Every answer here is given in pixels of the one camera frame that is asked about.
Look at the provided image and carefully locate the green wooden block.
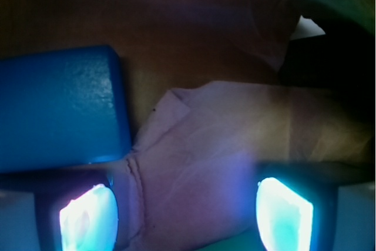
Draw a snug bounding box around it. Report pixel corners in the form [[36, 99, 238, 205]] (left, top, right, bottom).
[[199, 229, 265, 251]]

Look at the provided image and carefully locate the brown paper bag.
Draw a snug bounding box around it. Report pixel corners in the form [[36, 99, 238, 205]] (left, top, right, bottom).
[[1, 0, 375, 250]]

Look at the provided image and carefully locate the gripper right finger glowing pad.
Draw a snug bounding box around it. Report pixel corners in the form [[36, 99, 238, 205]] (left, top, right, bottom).
[[256, 162, 375, 250]]

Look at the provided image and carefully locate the blue wooden block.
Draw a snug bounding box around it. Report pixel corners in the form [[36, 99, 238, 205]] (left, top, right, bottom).
[[1, 46, 132, 173]]

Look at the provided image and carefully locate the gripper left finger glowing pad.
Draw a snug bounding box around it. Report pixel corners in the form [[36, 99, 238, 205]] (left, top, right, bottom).
[[1, 171, 119, 250]]

